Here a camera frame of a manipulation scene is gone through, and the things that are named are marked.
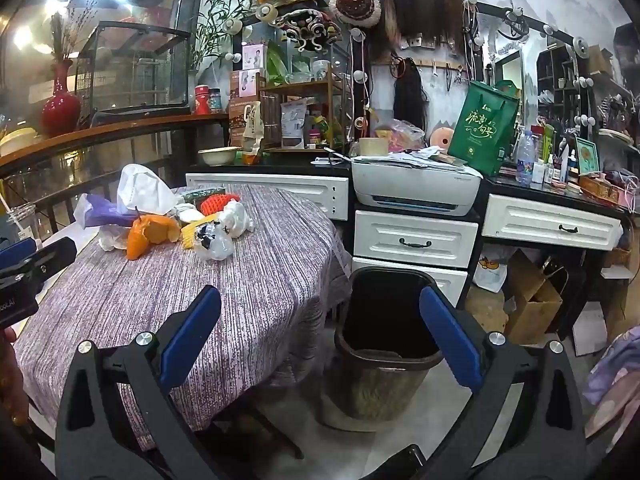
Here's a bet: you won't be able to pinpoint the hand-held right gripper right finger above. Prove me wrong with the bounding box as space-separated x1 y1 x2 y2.
419 285 587 480

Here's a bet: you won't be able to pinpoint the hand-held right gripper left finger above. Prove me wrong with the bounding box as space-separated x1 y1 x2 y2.
55 285 223 480

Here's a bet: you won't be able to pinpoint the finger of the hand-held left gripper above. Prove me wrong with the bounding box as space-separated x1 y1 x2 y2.
0 238 40 273
0 237 77 287

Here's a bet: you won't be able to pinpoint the white paper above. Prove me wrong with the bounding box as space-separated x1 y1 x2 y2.
97 224 133 252

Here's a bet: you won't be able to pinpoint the purple plastic bag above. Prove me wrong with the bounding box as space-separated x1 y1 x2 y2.
74 194 143 228

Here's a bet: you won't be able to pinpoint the dark brown trash bin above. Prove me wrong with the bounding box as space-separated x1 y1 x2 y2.
320 266 473 422

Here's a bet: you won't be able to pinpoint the clear bag with black print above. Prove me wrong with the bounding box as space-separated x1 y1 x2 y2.
194 220 236 262

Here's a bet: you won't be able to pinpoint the orange peel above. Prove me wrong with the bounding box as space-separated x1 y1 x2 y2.
126 214 182 261

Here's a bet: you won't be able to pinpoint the yellow snack packet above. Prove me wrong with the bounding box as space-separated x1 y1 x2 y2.
180 215 221 251

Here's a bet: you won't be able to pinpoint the white tissue bag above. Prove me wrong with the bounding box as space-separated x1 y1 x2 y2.
117 164 178 216

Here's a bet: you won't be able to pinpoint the white plastic bag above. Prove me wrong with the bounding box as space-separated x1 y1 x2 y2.
217 199 256 236

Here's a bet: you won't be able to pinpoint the orange foam fruit net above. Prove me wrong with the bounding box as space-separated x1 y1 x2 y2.
197 192 240 216

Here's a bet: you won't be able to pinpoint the green carton packet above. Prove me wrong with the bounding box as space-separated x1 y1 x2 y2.
175 186 227 206

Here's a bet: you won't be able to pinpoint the person's left hand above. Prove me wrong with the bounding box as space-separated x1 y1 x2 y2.
0 327 28 428

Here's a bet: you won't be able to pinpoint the clear plastic cup with straw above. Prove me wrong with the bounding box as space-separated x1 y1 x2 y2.
4 195 42 247

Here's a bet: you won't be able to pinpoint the black balustrade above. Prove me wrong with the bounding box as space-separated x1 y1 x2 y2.
0 157 187 242

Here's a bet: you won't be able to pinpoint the low white drawer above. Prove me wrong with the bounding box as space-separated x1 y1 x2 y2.
351 256 470 307

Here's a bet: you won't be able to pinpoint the white cartoon paper bag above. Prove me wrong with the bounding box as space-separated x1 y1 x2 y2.
472 255 511 294

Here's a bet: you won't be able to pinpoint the open cardboard box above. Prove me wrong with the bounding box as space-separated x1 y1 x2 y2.
505 250 564 346

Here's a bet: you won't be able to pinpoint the cream lidded dish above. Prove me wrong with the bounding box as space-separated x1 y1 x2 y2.
0 127 45 158

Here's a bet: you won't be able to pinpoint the red vase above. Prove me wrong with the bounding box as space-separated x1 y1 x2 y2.
41 59 82 138

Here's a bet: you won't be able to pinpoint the white printer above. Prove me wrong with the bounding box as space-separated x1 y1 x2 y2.
351 156 484 217

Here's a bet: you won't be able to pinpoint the long white drawer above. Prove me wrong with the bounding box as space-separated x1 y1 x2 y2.
185 172 350 222

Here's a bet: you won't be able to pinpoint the purple floral cloth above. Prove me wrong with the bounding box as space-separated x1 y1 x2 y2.
582 325 640 441

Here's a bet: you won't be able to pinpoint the cream bowl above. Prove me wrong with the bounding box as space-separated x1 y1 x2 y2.
197 146 241 167

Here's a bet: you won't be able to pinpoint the stack of papers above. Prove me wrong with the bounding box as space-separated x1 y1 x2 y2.
355 146 472 169

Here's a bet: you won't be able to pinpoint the clear water bottle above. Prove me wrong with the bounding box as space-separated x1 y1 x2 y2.
515 130 535 186

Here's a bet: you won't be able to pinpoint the beige tape roll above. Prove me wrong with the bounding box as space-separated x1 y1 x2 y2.
359 137 390 158

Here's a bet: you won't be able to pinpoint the black-framed glass tank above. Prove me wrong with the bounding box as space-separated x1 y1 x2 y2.
80 21 193 122

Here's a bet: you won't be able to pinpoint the pink plastic bag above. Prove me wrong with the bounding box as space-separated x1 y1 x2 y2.
385 119 429 154

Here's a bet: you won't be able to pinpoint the green gift bag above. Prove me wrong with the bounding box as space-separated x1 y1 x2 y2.
447 80 521 177

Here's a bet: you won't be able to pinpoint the carved wooden box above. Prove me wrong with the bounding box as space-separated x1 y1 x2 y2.
577 174 626 207

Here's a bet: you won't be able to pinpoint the beige canvas tote bag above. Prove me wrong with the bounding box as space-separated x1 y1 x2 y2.
241 101 266 157

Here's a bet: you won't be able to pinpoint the brown cardboard carton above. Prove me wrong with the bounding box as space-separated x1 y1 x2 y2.
229 71 266 148

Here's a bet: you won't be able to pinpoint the green framed picture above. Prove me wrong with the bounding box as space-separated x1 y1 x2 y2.
575 136 601 176

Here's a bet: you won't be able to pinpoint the dried flower stems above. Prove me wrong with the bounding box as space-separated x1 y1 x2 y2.
49 0 101 63

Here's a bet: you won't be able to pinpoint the black pouch with white label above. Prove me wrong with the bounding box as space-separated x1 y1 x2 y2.
280 100 307 150

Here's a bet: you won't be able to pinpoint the black hair piece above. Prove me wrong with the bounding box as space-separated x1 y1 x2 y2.
392 57 429 132

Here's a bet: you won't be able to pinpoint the vanity mirror with bulbs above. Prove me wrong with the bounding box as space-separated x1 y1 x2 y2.
472 2 597 152

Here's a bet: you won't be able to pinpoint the wooden shelf rack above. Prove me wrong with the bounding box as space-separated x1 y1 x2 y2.
257 67 352 153

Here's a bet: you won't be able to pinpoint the green leafy stems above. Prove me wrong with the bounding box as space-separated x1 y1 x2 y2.
192 0 262 72

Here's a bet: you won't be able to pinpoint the black lion dance head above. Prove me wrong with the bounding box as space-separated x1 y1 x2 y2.
269 2 344 54

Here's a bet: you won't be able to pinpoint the hanging brown hair wefts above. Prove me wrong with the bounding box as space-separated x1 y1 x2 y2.
367 0 464 54

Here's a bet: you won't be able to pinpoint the red beaded hat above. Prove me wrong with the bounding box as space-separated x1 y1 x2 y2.
329 0 382 29

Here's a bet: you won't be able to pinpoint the white drawer with black handle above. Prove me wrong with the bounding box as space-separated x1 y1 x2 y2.
353 209 480 269

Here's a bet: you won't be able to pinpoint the curved wooden counter rail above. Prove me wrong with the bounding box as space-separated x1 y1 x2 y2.
0 112 232 177

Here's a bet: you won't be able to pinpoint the wide white drawer with handle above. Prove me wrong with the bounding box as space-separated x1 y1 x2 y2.
482 193 624 252

